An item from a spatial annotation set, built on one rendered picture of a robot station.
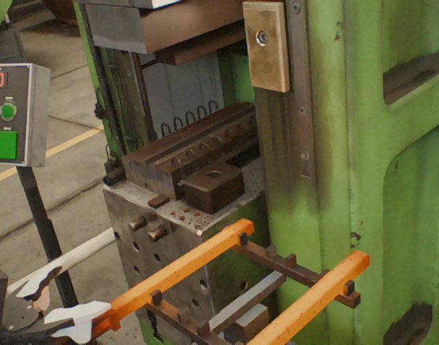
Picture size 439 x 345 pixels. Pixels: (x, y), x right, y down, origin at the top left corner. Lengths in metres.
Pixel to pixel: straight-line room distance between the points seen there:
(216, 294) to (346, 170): 0.42
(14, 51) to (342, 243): 5.79
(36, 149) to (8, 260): 1.53
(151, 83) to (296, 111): 0.53
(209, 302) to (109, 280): 1.42
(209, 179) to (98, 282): 1.54
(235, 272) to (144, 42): 0.56
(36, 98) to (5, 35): 5.05
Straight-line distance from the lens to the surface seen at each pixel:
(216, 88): 1.71
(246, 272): 1.37
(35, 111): 1.63
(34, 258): 3.05
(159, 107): 1.58
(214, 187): 1.23
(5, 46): 6.68
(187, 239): 1.25
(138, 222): 1.35
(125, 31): 1.24
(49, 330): 0.83
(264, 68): 1.13
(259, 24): 1.11
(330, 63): 1.06
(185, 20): 1.26
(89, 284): 2.73
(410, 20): 1.31
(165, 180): 1.33
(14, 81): 1.66
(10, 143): 1.63
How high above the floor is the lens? 1.57
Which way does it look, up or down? 28 degrees down
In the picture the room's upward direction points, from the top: 9 degrees counter-clockwise
